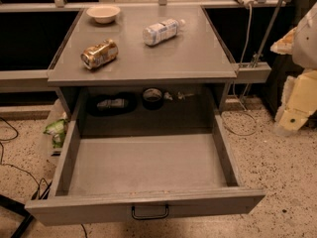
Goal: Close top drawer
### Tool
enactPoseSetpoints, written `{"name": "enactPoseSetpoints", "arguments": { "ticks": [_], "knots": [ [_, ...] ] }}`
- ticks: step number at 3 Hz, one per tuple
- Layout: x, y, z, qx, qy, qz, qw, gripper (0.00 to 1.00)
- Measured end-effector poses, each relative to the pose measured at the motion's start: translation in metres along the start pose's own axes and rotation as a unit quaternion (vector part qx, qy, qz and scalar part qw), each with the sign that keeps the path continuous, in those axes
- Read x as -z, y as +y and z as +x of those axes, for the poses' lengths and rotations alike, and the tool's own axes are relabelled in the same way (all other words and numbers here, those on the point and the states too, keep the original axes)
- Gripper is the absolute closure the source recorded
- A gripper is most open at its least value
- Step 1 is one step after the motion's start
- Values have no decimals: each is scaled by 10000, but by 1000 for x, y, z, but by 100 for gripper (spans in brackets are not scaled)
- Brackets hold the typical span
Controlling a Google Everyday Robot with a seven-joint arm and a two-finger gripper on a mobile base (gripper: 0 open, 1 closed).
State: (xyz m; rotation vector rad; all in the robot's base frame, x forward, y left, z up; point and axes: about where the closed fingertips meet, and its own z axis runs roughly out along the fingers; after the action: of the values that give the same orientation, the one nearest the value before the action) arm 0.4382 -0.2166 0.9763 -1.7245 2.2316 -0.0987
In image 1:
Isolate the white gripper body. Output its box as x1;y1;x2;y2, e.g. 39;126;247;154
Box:
292;2;317;69

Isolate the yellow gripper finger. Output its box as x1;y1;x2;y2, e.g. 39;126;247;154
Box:
274;70;317;136
270;28;297;55

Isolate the grey top drawer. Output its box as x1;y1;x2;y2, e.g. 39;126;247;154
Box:
25;88;266;227

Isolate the dark side cabinet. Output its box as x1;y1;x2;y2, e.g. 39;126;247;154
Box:
263;0;317;128

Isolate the crumpled white wrapper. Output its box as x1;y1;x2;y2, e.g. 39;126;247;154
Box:
163;91;194;101

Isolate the clear plastic water bottle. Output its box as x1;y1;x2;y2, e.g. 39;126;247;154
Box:
143;19;186;47

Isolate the black tape roll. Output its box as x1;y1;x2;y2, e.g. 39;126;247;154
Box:
142;88;163;110

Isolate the grey cabinet desk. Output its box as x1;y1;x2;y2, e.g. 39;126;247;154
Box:
47;4;239;117

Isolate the black pouch with white item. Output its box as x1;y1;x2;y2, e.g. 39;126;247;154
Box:
86;92;138;117

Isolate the white bowl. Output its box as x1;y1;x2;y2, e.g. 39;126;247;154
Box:
86;5;121;24

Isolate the gold soda can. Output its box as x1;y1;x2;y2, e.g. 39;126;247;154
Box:
80;39;119;69

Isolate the green snack bag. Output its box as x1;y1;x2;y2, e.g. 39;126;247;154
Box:
44;119;67;148

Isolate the black stand leg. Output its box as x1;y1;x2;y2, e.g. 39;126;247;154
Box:
0;180;53;238

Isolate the white hanging cable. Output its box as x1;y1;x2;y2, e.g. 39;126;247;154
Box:
220;3;259;138

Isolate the black floor cable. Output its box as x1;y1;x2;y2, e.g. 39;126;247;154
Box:
0;116;89;238

